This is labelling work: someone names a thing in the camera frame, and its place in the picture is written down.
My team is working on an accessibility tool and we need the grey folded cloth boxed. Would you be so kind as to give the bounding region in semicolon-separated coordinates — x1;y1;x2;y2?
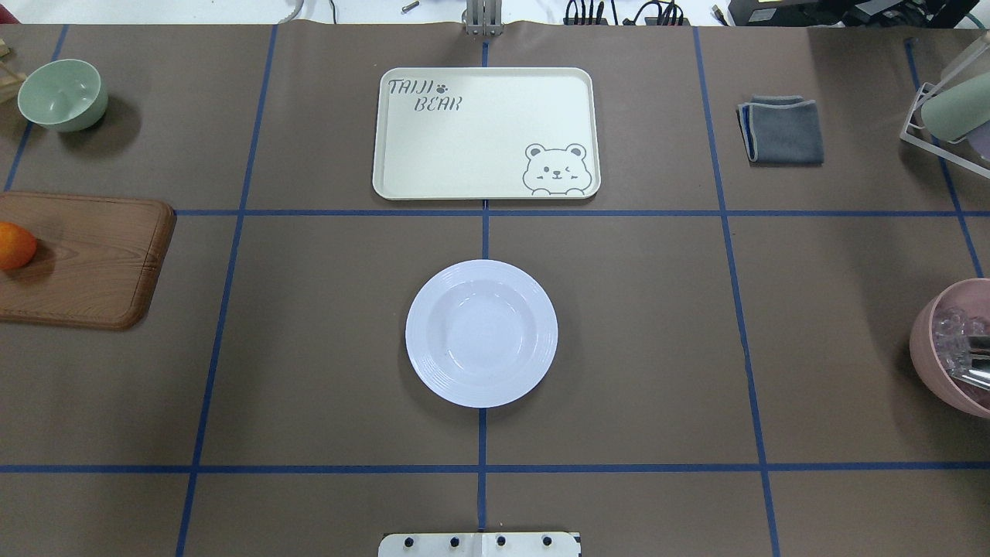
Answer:
738;95;824;166

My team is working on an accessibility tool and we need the pink bowl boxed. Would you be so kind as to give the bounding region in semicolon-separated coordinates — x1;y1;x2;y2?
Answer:
909;278;989;420

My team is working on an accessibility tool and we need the white round plate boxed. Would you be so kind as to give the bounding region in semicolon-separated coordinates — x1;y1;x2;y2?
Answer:
405;258;559;408

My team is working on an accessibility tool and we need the wooden cutting board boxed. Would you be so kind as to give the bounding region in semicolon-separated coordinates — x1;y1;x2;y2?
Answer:
1;191;176;330

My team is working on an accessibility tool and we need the orange fruit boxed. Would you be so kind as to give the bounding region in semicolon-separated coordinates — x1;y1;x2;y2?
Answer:
1;221;38;271

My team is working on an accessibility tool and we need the ice cubes pile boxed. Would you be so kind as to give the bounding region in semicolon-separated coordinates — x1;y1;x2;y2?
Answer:
931;306;989;371

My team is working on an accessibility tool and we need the metal ice scoop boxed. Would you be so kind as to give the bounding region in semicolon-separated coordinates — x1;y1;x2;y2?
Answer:
948;335;989;391

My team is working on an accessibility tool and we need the white cup rack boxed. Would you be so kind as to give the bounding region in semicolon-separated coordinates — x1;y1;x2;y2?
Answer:
900;31;990;180

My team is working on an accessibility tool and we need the green bowl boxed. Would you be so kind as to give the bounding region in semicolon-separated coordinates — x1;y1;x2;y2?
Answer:
17;59;109;133

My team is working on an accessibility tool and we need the cream bear tray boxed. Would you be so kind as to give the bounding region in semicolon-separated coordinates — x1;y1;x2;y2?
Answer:
371;67;602;200

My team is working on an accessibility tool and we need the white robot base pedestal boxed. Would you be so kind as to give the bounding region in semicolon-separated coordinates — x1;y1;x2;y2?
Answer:
377;531;582;556

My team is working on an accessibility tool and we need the green cup on rack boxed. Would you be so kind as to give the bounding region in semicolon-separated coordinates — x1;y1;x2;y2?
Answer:
920;73;989;141

